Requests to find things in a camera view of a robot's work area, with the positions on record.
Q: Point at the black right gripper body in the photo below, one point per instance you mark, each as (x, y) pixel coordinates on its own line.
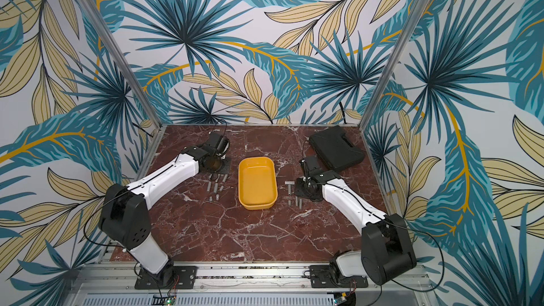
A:
(306, 188)

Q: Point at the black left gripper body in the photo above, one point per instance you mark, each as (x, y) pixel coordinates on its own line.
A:
(222, 166)

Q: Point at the yellow plastic storage tray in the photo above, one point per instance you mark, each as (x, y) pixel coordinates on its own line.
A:
(257, 186)

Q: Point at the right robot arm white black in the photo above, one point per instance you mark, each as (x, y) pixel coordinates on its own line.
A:
(386, 248)

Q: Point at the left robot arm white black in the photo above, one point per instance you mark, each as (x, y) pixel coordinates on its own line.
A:
(126, 213)

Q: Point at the black tool case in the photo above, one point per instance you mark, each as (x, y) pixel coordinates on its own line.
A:
(335, 150)

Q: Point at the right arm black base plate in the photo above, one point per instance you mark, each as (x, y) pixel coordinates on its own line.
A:
(329, 276)

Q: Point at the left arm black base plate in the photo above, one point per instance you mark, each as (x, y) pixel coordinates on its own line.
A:
(181, 277)

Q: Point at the aluminium front rail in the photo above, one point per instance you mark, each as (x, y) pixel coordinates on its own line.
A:
(237, 283)

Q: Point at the aluminium frame post left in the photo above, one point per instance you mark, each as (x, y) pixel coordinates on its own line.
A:
(116, 54)

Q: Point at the aluminium frame post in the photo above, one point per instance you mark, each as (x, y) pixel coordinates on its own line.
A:
(404, 37)
(116, 54)

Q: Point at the aluminium frame post right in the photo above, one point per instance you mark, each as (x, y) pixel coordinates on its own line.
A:
(404, 37)

